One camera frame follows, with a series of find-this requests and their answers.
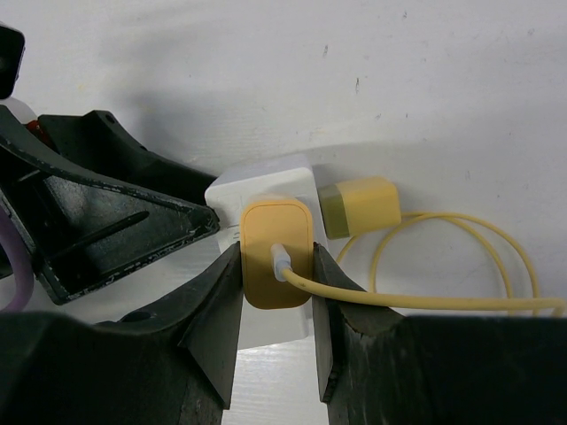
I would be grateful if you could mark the yellow dual USB charger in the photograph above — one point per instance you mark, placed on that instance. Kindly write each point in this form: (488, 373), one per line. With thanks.
(357, 207)

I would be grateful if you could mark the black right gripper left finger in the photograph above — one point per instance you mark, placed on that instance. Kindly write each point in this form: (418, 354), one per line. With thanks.
(169, 362)

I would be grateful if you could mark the small yellow charger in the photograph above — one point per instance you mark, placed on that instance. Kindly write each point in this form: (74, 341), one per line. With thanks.
(276, 236)

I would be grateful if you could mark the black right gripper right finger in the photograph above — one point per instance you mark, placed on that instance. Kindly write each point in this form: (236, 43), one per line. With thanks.
(376, 366)

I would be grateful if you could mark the white cube socket adapter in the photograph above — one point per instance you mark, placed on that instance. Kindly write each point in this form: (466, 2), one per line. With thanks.
(228, 195)

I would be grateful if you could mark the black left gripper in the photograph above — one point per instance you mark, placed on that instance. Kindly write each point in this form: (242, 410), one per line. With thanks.
(12, 48)

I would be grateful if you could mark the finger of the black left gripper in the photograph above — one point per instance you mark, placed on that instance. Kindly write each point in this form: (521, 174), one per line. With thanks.
(98, 142)
(83, 230)

